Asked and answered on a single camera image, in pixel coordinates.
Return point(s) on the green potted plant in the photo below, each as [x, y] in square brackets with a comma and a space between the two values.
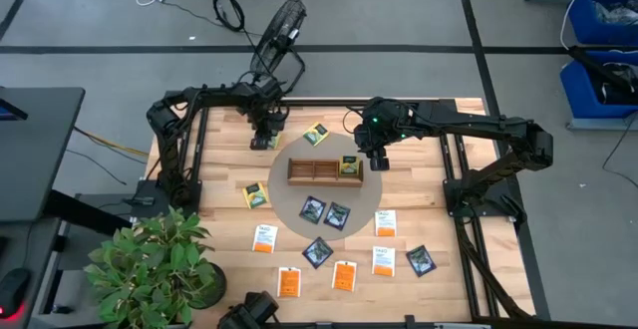
[149, 269]

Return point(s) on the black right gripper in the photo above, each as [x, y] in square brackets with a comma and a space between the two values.
[376, 139]

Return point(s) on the black computer mouse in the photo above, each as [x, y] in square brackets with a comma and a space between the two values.
[14, 289]

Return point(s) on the white orange Tazo tea packet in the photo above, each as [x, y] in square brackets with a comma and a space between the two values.
[289, 282]
[384, 261]
[386, 223]
[264, 239]
[344, 276]

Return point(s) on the wooden tea organizer box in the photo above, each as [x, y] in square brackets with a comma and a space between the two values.
[324, 183]

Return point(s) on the dark blackcurrant tea packet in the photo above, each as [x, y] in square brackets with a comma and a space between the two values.
[317, 252]
[421, 260]
[337, 216]
[312, 210]

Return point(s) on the grey desk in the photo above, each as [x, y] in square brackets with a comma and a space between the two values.
[35, 249]

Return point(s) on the yellow lemon tea packet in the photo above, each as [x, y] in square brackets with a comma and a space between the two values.
[255, 195]
[316, 134]
[349, 166]
[274, 142]

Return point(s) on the black table rail frame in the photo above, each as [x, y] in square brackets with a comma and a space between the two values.
[443, 164]

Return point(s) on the blue storage bin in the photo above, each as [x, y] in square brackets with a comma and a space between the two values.
[578, 90]
[583, 20]

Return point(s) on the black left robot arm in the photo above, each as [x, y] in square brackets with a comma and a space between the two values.
[219, 98]

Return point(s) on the round grey table mat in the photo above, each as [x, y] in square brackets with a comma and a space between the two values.
[284, 204]

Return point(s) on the black plant pot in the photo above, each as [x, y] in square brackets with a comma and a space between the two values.
[217, 289]

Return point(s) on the black floor fan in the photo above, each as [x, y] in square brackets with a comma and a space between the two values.
[276, 35]

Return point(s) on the dark laptop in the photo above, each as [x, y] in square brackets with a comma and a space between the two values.
[10, 109]

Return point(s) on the black desk foot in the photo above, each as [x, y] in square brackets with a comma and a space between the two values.
[85, 212]

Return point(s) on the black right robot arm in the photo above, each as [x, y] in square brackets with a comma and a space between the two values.
[473, 124]

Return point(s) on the black desk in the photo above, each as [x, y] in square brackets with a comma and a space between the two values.
[45, 159]

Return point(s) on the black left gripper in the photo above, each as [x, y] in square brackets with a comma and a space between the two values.
[269, 124]

